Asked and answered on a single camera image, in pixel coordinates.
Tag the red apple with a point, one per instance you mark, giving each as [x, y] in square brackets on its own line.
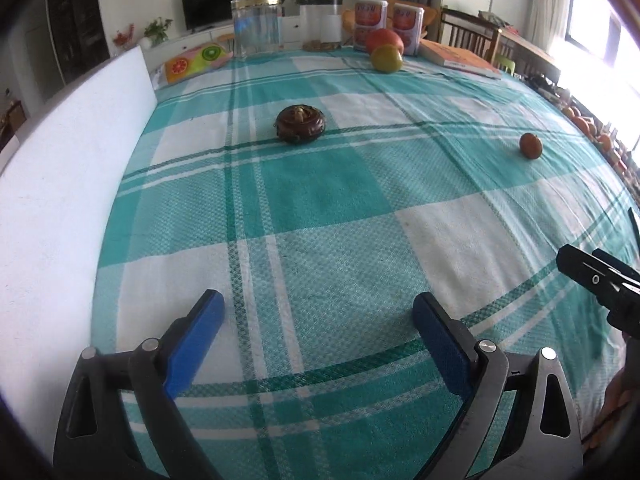
[382, 39]

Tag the red flowers in vase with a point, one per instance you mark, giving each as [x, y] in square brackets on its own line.
[124, 39]

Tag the white canister with black lid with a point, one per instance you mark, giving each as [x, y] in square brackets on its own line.
[321, 25]

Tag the dark wooden chair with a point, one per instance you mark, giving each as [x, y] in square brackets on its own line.
[470, 30]

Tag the red white carton right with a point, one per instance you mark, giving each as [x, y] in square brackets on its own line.
[409, 22]

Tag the clear glass jar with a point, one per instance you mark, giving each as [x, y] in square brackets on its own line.
[256, 27]

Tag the white curtain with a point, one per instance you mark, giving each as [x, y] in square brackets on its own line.
[547, 5]

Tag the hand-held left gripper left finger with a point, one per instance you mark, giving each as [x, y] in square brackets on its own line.
[192, 345]

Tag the wooden side table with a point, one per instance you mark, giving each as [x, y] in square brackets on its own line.
[530, 52]

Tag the orange book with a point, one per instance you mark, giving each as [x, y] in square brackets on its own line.
[457, 57]

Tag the round orange tangerine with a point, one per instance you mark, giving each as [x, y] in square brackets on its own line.
[530, 146]

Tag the black television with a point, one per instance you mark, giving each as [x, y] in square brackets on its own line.
[222, 2]

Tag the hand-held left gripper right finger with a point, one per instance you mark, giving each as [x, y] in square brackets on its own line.
[445, 345]

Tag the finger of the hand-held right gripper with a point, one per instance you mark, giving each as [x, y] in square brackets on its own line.
[600, 280]
[635, 230]

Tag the red white carton left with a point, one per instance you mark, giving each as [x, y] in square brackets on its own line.
[370, 22]

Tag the yellow-green apple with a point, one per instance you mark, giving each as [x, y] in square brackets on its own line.
[386, 59]

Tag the leafy plant in round vase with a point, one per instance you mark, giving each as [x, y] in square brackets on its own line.
[157, 32]

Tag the green plastic stool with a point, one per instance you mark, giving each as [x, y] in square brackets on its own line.
[506, 65]

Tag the white television cabinet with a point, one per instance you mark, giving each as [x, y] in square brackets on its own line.
[292, 27]

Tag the teal plaid tablecloth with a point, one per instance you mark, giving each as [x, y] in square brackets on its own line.
[350, 220]

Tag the dark glass cabinet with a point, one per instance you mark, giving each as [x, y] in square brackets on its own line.
[75, 15]

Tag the red white carton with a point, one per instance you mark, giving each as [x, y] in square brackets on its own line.
[409, 22]
[370, 22]

